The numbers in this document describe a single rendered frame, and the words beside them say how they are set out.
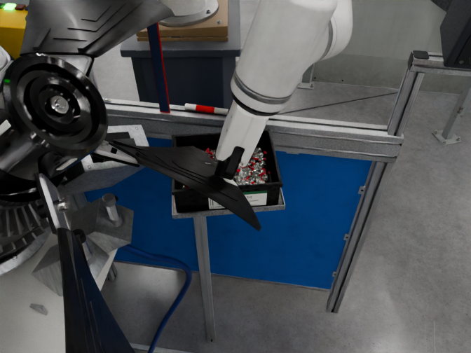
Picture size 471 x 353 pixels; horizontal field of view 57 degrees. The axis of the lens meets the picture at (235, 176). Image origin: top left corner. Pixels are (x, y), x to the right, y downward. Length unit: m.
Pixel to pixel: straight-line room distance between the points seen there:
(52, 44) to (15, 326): 0.39
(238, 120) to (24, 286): 0.40
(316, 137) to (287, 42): 0.53
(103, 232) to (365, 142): 0.61
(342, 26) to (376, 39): 1.96
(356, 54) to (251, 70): 2.06
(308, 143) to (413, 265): 0.99
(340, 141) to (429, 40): 1.63
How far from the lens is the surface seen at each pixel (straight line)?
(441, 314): 1.83
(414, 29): 2.56
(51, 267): 0.69
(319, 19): 0.51
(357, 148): 1.04
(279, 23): 0.51
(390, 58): 2.62
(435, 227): 2.06
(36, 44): 0.64
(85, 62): 0.60
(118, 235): 0.73
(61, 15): 0.70
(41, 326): 0.73
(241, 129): 0.59
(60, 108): 0.49
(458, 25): 0.90
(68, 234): 0.48
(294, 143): 1.03
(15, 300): 0.72
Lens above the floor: 1.50
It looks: 47 degrees down
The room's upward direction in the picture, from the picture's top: straight up
